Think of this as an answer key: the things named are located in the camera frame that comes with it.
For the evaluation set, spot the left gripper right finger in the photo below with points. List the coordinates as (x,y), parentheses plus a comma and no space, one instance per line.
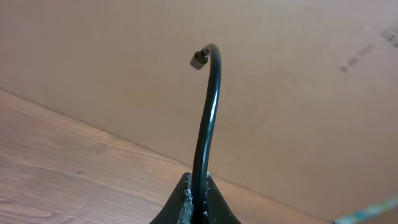
(216,210)

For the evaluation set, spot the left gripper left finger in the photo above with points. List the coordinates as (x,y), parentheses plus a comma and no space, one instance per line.
(179,208)

